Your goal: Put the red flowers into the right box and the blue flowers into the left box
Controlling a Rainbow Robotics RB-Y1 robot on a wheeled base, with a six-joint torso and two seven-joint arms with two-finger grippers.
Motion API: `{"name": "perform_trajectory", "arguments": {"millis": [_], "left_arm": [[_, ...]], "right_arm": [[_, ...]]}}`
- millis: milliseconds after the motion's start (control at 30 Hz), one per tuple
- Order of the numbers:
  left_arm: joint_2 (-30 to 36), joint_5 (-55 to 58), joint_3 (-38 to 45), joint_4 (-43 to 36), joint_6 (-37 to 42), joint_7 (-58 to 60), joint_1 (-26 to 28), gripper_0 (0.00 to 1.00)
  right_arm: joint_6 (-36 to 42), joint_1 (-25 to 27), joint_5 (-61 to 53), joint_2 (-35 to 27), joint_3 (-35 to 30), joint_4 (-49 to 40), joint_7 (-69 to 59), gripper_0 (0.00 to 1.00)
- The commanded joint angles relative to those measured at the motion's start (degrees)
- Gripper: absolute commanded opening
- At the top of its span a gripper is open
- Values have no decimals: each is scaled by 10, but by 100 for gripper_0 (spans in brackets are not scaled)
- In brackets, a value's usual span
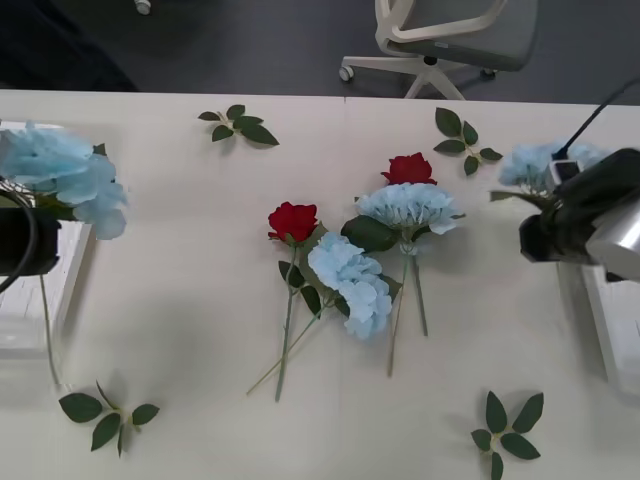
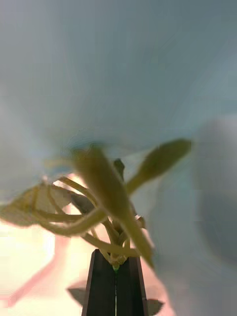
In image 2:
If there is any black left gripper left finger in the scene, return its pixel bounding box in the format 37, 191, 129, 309
81, 249, 116, 316

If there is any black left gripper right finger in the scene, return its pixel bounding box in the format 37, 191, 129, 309
115, 256, 149, 316

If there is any pale blue flower green stem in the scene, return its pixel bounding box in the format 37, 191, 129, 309
0, 0, 237, 316

